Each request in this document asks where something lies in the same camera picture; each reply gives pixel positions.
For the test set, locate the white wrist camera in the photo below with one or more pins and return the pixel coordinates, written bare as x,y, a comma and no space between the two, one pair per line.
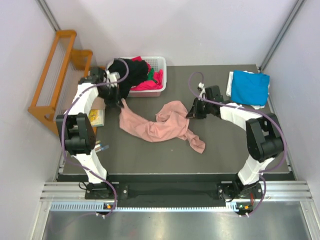
202,91
111,78

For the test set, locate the orange wooden rack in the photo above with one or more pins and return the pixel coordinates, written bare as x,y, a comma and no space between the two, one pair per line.
57,85

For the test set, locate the blue folded t shirt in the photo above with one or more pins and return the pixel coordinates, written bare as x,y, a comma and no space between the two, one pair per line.
250,87

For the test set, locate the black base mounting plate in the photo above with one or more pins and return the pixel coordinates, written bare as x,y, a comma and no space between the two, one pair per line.
175,201

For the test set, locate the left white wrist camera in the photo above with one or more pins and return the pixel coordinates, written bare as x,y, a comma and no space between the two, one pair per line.
111,78

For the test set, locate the black t shirt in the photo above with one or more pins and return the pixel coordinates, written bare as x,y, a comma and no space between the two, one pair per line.
137,74

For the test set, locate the bundle of marker pens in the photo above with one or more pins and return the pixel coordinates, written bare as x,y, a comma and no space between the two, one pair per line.
99,147

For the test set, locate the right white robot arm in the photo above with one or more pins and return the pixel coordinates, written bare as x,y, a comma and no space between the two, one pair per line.
263,139

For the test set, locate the white folded t shirt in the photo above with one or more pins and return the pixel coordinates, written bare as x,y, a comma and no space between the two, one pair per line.
230,85

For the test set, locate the magenta t shirt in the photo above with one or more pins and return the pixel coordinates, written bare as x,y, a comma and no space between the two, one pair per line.
155,84

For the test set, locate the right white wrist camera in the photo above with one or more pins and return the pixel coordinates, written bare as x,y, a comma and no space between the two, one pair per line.
202,91

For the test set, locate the white plastic laundry basket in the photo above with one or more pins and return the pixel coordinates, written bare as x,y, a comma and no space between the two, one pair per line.
157,63

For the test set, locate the pink t shirt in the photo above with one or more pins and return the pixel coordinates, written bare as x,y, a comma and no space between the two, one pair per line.
170,122

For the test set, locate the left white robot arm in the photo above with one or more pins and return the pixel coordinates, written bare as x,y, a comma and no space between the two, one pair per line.
77,136

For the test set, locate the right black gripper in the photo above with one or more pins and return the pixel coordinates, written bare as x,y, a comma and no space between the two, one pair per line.
195,112

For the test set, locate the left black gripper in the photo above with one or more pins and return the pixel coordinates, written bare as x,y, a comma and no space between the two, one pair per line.
113,97

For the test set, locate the green t shirt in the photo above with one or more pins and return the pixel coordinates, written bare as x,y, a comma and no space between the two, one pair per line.
150,75

